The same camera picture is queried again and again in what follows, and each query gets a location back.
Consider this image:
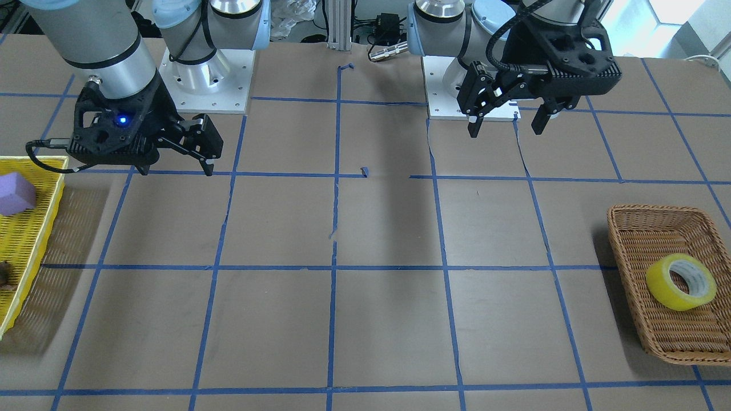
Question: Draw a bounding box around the silver metal connector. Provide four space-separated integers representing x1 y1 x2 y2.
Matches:
367 41 409 63

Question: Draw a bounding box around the brown wicker basket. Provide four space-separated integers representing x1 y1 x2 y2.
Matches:
607 204 730 366

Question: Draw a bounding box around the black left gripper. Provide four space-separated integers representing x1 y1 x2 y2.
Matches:
457 11 623 139

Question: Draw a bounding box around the yellow plastic basket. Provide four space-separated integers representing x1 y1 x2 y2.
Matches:
1 156 65 334

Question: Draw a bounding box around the black electronics box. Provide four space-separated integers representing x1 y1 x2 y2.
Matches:
373 13 400 44

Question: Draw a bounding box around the purple foam block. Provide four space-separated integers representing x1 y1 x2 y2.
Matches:
1 172 37 216

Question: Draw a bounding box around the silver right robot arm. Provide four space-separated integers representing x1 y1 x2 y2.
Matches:
24 1 271 176

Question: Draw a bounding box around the aluminium frame post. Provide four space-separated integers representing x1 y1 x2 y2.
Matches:
322 1 354 54

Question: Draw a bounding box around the brown toy animal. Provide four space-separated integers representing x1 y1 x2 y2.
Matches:
1 261 17 291

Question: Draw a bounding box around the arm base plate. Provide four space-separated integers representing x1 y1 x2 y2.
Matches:
159 49 258 115
421 56 521 122

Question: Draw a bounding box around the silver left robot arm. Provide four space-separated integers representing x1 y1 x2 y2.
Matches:
405 1 623 138

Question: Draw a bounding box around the yellow tape roll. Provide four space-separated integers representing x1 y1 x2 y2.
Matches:
645 253 717 312

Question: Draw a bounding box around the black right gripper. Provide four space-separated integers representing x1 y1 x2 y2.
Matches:
66 74 223 176

